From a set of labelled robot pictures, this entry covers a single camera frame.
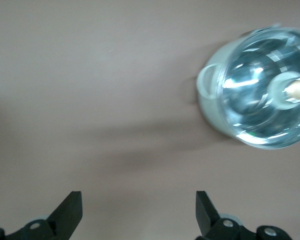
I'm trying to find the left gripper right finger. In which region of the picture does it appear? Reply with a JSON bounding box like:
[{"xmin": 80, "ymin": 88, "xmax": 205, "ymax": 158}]
[{"xmin": 196, "ymin": 191, "xmax": 291, "ymax": 240}]

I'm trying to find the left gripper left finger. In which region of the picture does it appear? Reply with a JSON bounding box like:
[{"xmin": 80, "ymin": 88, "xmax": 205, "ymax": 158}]
[{"xmin": 0, "ymin": 191, "xmax": 83, "ymax": 240}]

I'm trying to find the glass lid with knob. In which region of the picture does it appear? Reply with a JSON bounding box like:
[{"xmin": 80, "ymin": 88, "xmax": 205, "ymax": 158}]
[{"xmin": 216, "ymin": 24, "xmax": 300, "ymax": 151}]

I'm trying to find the stainless steel pot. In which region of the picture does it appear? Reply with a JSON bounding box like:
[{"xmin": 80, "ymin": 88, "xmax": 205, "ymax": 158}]
[{"xmin": 196, "ymin": 23, "xmax": 266, "ymax": 148}]

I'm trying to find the brown table cover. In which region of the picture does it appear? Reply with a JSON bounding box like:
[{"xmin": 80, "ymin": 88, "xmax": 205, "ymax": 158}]
[{"xmin": 0, "ymin": 0, "xmax": 300, "ymax": 240}]

